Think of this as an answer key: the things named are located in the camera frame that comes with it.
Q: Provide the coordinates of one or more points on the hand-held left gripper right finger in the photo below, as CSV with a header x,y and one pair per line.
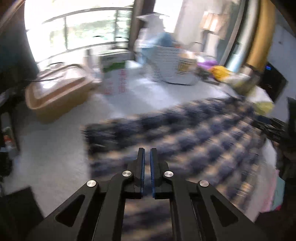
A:
x,y
152,171

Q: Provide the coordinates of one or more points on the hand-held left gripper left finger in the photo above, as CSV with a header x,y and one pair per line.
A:
x,y
142,171

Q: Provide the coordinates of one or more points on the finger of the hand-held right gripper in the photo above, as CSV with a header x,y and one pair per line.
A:
x,y
272,129

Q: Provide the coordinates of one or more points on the plaid pants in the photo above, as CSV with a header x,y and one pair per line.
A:
x,y
185,143

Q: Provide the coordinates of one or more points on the yellow tissue pack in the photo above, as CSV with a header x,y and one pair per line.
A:
x,y
263,107

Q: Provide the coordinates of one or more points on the black monitor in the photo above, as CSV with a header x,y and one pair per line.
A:
x,y
275,83

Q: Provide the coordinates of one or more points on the pink cloth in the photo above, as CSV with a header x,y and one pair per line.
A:
x,y
270,192

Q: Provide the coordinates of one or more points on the steel tumbler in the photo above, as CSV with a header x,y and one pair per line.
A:
x,y
253,80

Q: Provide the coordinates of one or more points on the yellow packet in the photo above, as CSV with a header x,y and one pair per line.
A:
x,y
220,71

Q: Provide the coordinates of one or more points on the purple cloth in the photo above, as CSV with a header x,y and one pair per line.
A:
x,y
207,64

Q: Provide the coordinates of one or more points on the yellow curtain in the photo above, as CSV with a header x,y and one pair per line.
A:
x,y
263,34

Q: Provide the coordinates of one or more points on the white green milk carton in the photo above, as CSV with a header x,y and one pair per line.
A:
x,y
114,78

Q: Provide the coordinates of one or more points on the white perforated basket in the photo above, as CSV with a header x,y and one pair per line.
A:
x,y
168,67

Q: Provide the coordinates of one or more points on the bear print mug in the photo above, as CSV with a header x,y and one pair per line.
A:
x,y
186,66

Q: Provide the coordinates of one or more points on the brown food container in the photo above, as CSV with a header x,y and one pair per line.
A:
x,y
57,99

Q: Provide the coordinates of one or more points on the hanging beige garment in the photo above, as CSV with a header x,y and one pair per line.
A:
x,y
212,23

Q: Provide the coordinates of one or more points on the blue item in basket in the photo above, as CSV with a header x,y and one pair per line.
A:
x,y
164,39

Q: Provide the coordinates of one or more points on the white crumpled plastic bag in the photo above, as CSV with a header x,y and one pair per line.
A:
x,y
152,23

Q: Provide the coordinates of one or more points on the balcony railing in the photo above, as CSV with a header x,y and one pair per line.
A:
x,y
92,9

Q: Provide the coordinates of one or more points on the dark blue curtain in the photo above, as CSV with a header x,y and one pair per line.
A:
x,y
13,58

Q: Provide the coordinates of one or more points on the black window post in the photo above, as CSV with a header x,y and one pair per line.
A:
x,y
143,5

